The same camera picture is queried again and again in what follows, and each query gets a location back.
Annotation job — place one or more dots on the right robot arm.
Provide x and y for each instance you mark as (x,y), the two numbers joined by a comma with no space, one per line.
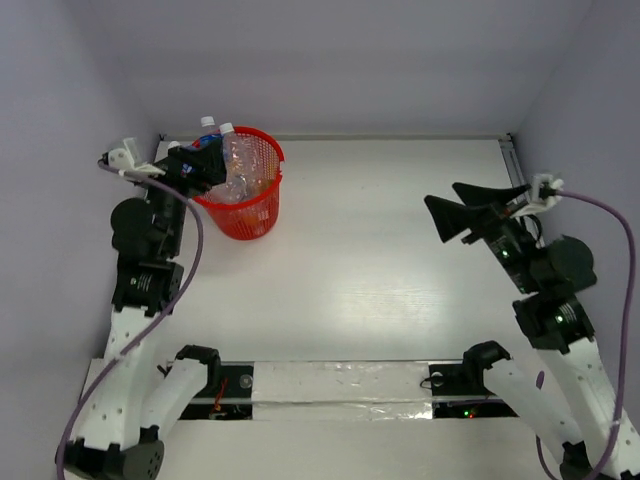
(590,435)

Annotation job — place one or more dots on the red plastic mesh basket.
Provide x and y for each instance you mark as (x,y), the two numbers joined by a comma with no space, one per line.
(252,218)

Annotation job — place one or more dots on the aluminium rail right edge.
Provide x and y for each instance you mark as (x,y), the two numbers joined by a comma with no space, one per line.
(512,164)

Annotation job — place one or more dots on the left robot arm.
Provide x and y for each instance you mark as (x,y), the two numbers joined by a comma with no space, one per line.
(119,427)

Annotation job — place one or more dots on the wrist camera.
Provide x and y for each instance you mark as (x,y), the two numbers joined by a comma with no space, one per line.
(542,194)
(125,160)

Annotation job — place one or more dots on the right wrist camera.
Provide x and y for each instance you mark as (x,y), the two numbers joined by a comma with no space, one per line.
(542,194)

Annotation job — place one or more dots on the blue label bottle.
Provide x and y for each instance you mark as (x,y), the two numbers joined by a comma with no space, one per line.
(234,190)
(210,136)

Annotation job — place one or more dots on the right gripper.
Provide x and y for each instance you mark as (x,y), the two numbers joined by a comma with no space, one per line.
(450,217)

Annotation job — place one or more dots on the clear unlabelled bottle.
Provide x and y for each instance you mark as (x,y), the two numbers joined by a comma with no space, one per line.
(239,157)

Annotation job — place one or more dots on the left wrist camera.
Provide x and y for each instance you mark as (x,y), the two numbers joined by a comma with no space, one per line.
(125,160)

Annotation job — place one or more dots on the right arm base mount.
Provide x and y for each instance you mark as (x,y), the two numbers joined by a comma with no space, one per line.
(455,396)

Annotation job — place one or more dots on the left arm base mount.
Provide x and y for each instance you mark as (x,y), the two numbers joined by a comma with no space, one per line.
(231,401)

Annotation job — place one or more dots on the small orange juice bottle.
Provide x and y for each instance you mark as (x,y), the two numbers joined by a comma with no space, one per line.
(263,184)

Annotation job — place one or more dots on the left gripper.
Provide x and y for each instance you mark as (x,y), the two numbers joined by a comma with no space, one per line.
(185,170)

